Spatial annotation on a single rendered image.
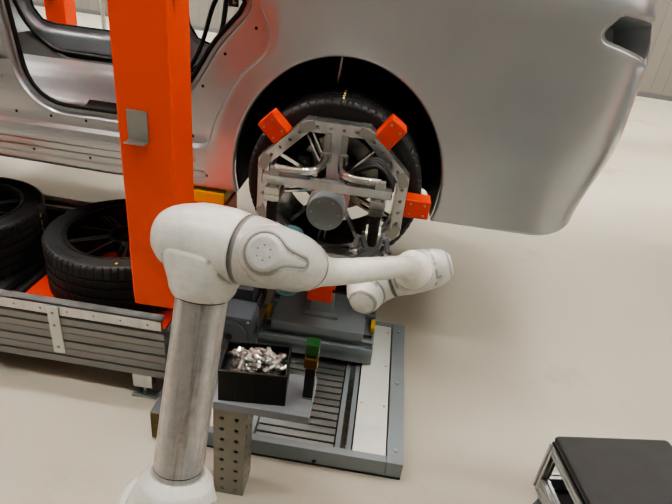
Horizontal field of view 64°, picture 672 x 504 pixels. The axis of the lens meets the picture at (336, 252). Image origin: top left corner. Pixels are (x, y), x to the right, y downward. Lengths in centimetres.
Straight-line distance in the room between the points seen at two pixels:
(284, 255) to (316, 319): 149
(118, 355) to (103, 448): 33
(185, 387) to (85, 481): 108
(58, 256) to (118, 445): 74
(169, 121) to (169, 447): 88
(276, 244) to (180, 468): 51
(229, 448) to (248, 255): 105
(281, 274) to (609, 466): 135
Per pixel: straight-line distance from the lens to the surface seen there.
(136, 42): 159
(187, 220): 99
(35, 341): 238
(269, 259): 87
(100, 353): 227
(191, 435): 113
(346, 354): 234
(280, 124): 189
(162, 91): 158
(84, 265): 222
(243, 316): 205
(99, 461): 216
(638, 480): 197
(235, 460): 191
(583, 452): 196
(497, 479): 222
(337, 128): 186
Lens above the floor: 162
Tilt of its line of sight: 29 degrees down
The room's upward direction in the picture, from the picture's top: 7 degrees clockwise
